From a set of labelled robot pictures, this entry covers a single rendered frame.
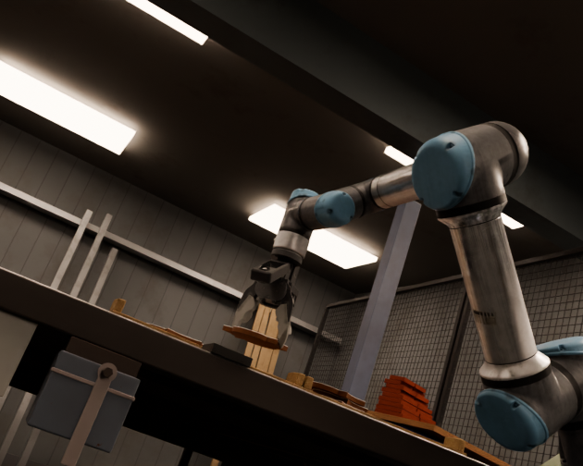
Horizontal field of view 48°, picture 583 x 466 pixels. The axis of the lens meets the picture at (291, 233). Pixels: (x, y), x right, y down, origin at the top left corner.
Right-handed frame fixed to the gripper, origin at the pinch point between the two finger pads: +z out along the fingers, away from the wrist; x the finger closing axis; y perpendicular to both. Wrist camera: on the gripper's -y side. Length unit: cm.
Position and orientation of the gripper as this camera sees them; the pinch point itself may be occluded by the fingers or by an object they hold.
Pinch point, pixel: (255, 337)
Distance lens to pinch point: 140.5
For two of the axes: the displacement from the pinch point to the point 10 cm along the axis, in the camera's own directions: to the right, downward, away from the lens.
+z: -3.1, 9.0, -3.1
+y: 2.7, 3.9, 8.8
